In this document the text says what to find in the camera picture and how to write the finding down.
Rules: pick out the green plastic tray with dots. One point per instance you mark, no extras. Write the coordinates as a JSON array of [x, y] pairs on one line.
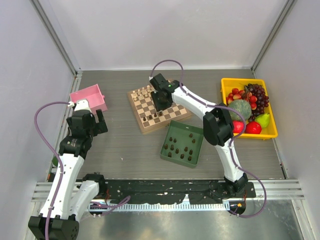
[[181, 132]]

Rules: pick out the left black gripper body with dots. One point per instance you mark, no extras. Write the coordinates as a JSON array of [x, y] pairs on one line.
[[91, 128]]

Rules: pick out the green melon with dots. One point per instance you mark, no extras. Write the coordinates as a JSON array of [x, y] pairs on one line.
[[242, 107]]

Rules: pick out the green pear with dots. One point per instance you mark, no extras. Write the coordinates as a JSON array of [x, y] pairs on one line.
[[263, 120]]

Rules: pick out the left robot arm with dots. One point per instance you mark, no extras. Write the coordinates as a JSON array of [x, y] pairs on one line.
[[59, 218]]

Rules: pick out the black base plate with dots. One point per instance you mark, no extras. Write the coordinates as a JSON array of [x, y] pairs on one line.
[[169, 192]]

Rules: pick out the yellow fruit bin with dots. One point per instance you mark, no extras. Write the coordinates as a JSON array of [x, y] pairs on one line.
[[227, 84]]

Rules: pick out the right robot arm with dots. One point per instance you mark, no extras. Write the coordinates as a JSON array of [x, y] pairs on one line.
[[217, 125]]

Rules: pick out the red cherries cluster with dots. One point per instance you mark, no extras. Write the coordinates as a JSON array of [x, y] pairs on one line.
[[242, 94]]

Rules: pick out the wooden chessboard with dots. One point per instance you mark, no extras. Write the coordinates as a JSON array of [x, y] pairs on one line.
[[145, 112]]

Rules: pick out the red pink apple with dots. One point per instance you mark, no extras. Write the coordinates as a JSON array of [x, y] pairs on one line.
[[238, 126]]

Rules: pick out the purple grape bunch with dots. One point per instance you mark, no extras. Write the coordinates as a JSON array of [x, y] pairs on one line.
[[255, 94]]

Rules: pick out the light chess pieces row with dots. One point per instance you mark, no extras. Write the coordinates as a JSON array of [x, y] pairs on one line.
[[141, 93]]

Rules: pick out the aluminium frame rail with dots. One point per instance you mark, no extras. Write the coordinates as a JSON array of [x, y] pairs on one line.
[[266, 191]]

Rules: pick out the pink plastic box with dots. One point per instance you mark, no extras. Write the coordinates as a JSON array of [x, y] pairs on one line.
[[93, 95]]

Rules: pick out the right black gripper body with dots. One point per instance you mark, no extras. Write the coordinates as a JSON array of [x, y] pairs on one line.
[[159, 104]]

